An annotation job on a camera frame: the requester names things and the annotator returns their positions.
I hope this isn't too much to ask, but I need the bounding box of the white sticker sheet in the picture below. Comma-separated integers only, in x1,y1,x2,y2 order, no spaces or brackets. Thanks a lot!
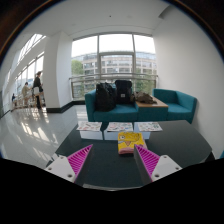
105,121,134,133
76,120,103,132
136,121,164,133

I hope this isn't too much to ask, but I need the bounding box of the brown jacket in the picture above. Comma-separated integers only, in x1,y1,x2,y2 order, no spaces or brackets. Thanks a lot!
130,91,157,105

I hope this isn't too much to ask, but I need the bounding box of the large black backpack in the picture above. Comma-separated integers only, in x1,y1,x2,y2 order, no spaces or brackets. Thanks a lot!
94,82,118,113

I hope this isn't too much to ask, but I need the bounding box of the wooden sofa side table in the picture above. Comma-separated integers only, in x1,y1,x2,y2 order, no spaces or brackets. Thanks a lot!
134,97,169,109

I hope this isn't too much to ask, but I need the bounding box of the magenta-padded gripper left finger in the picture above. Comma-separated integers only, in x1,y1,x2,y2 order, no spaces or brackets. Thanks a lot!
44,143,95,191

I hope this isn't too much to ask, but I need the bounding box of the teal sofa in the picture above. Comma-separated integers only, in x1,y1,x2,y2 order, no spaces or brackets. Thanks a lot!
84,88,198,124

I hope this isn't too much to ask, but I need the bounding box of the black backpack with label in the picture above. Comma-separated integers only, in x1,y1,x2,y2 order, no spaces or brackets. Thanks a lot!
114,79,134,105

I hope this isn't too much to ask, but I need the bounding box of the orange pink yellow printed towel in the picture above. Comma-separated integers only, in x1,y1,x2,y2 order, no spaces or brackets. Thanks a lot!
117,131,148,155

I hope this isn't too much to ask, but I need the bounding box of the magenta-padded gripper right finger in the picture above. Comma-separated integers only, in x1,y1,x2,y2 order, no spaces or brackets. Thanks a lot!
133,143,183,186

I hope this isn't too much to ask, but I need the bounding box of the metal window railing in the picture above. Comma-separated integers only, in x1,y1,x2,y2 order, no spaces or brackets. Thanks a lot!
68,73,158,100

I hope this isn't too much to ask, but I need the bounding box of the person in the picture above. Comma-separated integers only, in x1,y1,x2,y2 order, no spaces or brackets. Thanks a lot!
20,81,32,108
32,70,45,110

